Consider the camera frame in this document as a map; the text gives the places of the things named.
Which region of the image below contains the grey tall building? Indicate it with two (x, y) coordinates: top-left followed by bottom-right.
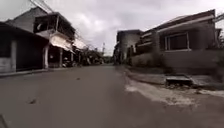
(113, 29), (144, 66)

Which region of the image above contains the concrete slab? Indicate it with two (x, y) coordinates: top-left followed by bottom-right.
(165, 75), (194, 87)

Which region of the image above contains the dark low building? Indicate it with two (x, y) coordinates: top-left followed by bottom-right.
(0, 21), (50, 74)

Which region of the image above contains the grey asphalt road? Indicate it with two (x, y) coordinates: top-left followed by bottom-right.
(0, 64), (224, 128)

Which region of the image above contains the two-storey building with awning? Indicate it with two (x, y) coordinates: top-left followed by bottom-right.
(5, 6), (88, 69)

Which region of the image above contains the low grey wall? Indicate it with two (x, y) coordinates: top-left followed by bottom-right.
(130, 49), (224, 75)

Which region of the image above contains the pole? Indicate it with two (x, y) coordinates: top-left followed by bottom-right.
(101, 42), (106, 57)

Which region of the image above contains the building with white-framed window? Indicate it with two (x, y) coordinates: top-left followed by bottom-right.
(134, 8), (223, 56)

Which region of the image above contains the raised kerb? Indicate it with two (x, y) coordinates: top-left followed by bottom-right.
(0, 66), (73, 78)

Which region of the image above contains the pale concrete verge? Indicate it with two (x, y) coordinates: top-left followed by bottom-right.
(123, 68), (224, 107)

